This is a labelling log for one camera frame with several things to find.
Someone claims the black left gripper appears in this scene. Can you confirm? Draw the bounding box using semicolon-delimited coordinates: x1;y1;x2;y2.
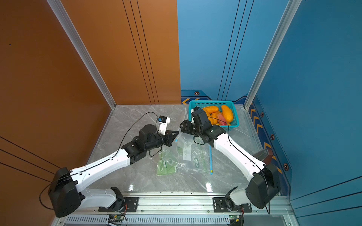
144;129;179;153

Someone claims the red pink mango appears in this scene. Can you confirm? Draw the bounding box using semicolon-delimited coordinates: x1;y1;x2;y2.
216;113;228;126

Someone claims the clear labelled zip bag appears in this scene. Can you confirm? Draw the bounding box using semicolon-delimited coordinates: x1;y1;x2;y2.
176;140;198;162

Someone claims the clear zip-top bag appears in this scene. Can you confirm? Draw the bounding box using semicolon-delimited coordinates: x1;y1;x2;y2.
172;109;193;148

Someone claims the orange mango right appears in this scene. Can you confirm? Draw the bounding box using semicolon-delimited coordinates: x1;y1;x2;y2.
221;105;234;123

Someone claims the aluminium corner post right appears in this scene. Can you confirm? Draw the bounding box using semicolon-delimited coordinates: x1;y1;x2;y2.
244;0;302;110

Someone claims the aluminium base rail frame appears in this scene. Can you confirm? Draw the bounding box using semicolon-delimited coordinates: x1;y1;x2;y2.
52;193;298;226

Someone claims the blue zipper clear bag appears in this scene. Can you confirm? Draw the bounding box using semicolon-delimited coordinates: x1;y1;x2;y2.
180;144;214;175

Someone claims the aluminium corner post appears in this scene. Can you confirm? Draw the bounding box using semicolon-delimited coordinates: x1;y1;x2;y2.
47;0;117;111
244;0;302;110

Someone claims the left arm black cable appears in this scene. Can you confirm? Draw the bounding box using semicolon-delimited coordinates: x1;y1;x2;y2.
39;111;160;210

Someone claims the aluminium corner post left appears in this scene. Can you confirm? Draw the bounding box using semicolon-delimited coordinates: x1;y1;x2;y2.
47;0;117;111

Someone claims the orange mango top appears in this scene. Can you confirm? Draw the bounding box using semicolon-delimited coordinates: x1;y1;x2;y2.
203;105;219;115

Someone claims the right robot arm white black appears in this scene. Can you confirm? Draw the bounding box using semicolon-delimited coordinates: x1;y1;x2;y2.
180;109;281;212

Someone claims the brown wedge stand clear plate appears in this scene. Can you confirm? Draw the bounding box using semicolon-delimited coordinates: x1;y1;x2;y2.
253;148;273;165

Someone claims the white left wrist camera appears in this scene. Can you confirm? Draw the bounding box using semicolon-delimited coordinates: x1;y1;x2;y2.
158;116;171;136

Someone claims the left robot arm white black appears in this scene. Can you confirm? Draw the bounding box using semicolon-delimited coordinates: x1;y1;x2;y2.
48;124;179;218

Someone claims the green circuit board left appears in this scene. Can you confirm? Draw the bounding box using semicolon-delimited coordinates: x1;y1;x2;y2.
107;215;126;226

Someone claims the green printed zip bag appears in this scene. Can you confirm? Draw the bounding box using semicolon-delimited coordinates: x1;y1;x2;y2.
156;152;179;176

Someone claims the right circuit board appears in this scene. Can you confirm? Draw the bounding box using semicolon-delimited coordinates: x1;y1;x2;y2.
228;215;244;226

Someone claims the teal plastic basket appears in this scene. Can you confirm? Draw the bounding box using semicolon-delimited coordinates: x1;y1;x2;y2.
189;100;239;129

